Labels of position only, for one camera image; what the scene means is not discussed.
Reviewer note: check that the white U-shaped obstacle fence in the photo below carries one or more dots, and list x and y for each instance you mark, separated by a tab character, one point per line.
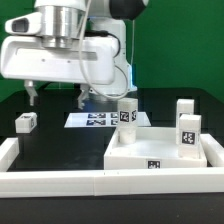
102	182

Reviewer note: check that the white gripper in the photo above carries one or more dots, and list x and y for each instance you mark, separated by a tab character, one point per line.
24	57

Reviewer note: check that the white square tabletop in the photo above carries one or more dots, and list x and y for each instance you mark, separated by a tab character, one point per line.
155	147

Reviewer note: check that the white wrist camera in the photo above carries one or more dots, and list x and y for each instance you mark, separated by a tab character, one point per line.
29	24

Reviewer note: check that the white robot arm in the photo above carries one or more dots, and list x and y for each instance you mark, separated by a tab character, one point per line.
81	42

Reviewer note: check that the white fiducial marker sheet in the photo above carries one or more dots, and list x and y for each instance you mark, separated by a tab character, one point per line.
100	119

